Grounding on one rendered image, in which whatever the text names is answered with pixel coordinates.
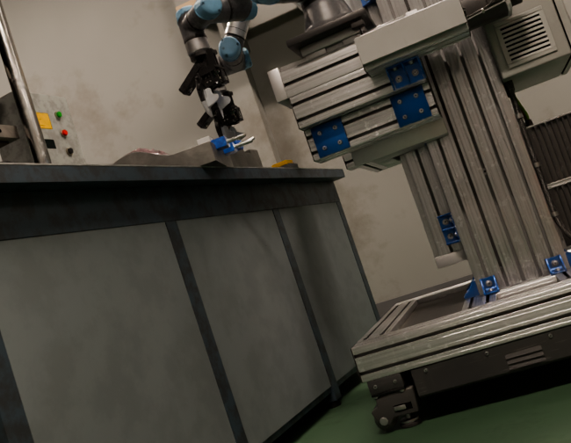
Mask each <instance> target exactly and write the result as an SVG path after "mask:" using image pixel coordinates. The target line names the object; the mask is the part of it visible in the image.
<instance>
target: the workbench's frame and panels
mask: <svg viewBox="0 0 571 443"><path fill-rule="evenodd" d="M341 178H345V175H344V172H343V170H323V169H255V168H187V167H119V166H52V165H0V443H272V442H273V441H274V440H275V439H277V438H278V437H279V436H280V435H281V434H283V433H284V432H285V431H286V430H288V429H289V428H290V427H291V426H292V425H294V424H295V423H296V422H297V421H298V420H299V419H301V418H302V417H303V416H304V415H306V414H307V413H308V412H309V411H310V410H312V409H313V408H314V407H315V405H317V404H318V403H319V402H320V401H321V400H322V401H323V403H326V404H327V407H328V409H333V408H335V407H337V406H339V405H341V400H340V397H341V393H340V390H339V387H338V386H340V385H341V384H342V383H343V382H344V381H346V380H347V379H348V378H349V377H350V376H351V375H353V374H354V373H355V372H356V371H357V367H356V364H355V362H354V359H353V357H352V354H351V348H352V346H354V345H355V344H356V343H357V342H358V341H359V339H361V338H362V337H363V336H364V335H365V334H366V332H367V331H369V330H370V329H371V328H372V327H373V325H374V324H376V322H378V321H379V320H380V317H379V312H378V310H377V307H376V304H375V301H374V299H373V296H372V291H371V289H370V287H369V284H368V281H367V278H366V276H365V271H364V268H363V266H362V263H361V260H360V258H359V255H358V251H357V248H356V245H355V243H354V240H353V237H352V234H351V230H350V228H349V225H348V222H347V220H346V217H345V214H344V211H343V207H342V204H341V202H340V199H339V196H338V193H337V191H336V187H335V184H334V181H336V180H338V179H341Z"/></svg>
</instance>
